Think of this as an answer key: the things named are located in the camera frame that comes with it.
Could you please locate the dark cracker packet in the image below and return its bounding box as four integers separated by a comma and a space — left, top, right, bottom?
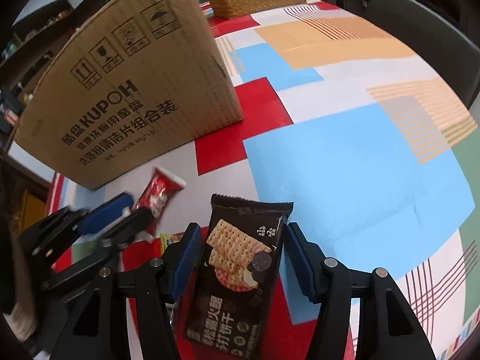
185, 194, 294, 359

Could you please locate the red white candy packet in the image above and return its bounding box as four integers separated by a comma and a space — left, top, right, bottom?
133, 167, 187, 219

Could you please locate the yellow green candy packet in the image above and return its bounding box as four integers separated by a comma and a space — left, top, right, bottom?
160, 232, 183, 255

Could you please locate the colourful patchwork tablecloth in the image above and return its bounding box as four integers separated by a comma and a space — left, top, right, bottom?
47, 2, 479, 359

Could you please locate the brown cardboard box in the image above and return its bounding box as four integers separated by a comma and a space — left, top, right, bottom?
15, 0, 242, 189

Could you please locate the dark chair near right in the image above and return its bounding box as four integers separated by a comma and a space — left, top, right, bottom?
364, 0, 480, 108

